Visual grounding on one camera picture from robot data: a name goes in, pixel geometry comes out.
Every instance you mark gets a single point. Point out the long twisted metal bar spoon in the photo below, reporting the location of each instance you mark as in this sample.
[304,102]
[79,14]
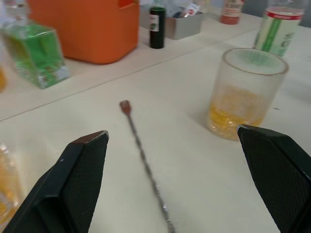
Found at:
[145,160]

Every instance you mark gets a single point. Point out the orange plastic container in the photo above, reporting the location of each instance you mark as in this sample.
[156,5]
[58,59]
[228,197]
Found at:
[87,26]

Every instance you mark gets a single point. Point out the stainless steel rectangular tray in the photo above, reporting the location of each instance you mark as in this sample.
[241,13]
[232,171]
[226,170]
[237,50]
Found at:
[184,24]

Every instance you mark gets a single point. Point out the green white labelled juice bottle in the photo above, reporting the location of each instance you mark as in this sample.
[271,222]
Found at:
[277,31]

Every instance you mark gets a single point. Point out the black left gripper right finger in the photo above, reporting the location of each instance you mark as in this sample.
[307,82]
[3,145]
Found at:
[277,174]

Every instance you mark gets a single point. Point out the clear glass with orange liquid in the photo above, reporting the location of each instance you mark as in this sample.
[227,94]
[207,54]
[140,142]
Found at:
[7,184]

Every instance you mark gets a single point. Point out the clear glass with yellow liquid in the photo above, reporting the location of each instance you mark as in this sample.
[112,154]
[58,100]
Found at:
[245,97]

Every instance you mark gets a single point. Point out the bottle with red orange label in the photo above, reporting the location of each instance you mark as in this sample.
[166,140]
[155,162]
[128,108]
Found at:
[231,12]

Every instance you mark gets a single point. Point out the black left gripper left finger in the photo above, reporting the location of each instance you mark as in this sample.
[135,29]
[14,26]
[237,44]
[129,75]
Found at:
[77,179]

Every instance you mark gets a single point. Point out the small dark green bottle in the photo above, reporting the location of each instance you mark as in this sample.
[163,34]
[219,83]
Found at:
[157,25]

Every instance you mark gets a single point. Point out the square glass bottle green liquid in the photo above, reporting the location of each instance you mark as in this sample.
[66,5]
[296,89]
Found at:
[34,53]

